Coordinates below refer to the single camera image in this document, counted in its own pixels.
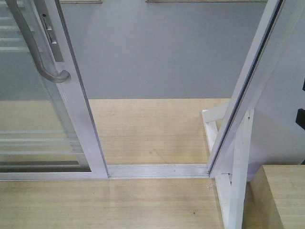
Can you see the white front support bracket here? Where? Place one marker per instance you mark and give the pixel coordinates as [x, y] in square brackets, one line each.
[231, 190]

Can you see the aluminium floor track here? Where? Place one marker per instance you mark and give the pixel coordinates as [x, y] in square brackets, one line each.
[158, 171]

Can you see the plywood base board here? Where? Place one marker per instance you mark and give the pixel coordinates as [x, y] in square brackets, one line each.
[132, 131]

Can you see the grey door handle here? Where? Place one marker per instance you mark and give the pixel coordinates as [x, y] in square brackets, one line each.
[33, 48]

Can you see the light wooden box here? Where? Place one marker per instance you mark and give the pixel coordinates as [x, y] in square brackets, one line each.
[275, 197]

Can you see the black robot part at edge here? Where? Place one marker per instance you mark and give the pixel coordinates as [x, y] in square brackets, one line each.
[300, 118]

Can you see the door lock plate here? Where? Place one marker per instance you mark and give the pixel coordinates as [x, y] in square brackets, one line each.
[51, 37]

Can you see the white sliding glass door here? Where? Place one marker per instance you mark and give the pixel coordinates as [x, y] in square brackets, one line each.
[47, 130]

